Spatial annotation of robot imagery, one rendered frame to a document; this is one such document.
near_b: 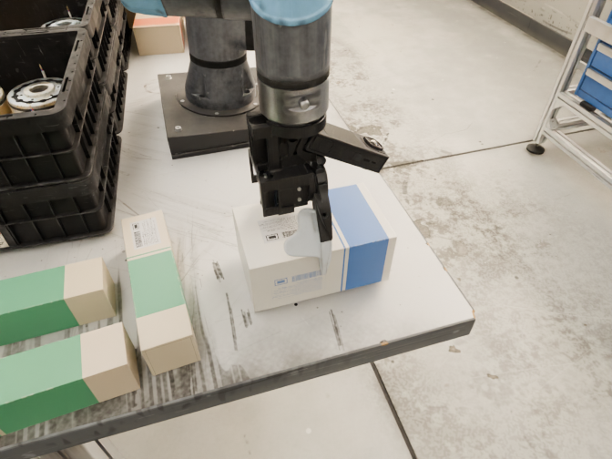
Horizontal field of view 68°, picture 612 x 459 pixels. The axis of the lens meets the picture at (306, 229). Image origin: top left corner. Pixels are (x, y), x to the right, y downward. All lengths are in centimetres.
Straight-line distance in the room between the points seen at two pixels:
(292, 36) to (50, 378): 44
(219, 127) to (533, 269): 126
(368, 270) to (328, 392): 77
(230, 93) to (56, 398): 63
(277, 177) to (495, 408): 108
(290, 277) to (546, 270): 134
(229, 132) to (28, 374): 55
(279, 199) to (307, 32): 19
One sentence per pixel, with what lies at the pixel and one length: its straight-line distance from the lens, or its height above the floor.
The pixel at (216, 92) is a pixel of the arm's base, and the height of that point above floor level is 79.
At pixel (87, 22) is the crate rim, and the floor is 93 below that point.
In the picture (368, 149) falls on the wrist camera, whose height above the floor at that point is 92.
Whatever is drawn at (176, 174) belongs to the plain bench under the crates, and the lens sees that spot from 90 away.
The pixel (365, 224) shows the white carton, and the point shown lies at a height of 80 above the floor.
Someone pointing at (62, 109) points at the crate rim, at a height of 93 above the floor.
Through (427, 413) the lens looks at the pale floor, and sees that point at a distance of 138.
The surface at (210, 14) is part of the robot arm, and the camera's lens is 55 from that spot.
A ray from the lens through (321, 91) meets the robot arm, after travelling 47.
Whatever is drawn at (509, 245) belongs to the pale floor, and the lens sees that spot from 186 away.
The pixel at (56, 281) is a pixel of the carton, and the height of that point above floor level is 76.
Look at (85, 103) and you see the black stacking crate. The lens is 82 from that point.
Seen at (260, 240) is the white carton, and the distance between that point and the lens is 60.
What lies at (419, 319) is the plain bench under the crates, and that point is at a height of 70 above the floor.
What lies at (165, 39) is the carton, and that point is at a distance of 138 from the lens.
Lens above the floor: 123
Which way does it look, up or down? 44 degrees down
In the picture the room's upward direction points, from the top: straight up
